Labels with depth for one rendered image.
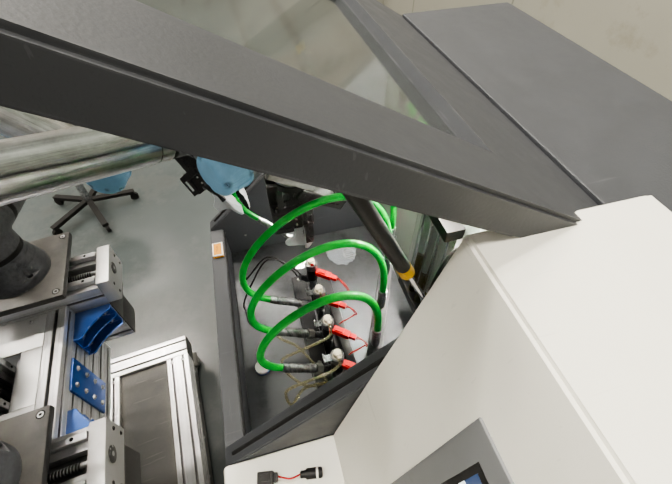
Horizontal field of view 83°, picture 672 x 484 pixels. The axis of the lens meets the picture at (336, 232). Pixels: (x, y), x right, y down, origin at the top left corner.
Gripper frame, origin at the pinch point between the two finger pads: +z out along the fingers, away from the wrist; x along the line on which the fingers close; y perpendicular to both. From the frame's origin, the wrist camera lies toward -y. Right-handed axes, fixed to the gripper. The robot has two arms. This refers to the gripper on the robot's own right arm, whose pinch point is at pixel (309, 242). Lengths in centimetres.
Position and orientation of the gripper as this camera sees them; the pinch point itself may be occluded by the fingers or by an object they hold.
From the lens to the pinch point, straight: 87.0
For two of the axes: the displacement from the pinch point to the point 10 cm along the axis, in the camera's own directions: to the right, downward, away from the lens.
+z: 0.1, 6.6, 7.5
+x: 2.6, 7.2, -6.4
